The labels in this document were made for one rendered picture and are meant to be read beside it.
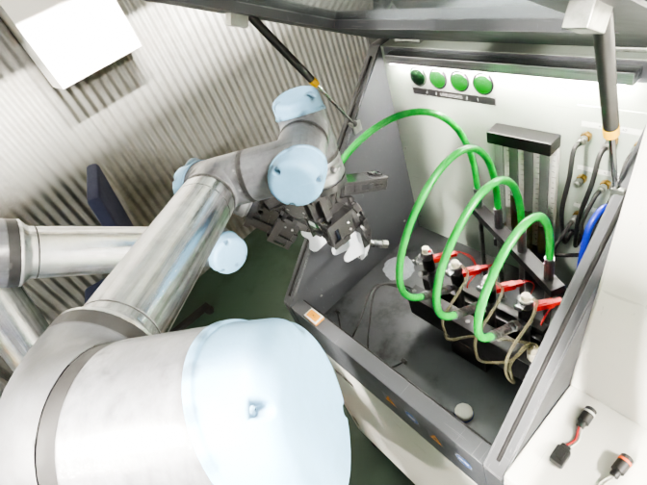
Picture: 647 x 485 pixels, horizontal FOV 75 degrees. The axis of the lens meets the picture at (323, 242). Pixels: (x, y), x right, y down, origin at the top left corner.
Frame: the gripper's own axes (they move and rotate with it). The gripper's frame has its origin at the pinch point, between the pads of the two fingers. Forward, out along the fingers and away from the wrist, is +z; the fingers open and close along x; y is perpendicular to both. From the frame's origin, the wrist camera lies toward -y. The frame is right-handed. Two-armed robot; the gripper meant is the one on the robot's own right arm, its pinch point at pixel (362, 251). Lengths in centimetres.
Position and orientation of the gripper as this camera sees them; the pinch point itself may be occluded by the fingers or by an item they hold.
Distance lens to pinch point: 86.0
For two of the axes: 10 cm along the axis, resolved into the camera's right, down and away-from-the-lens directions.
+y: -7.2, 6.1, -3.3
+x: 6.2, 3.6, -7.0
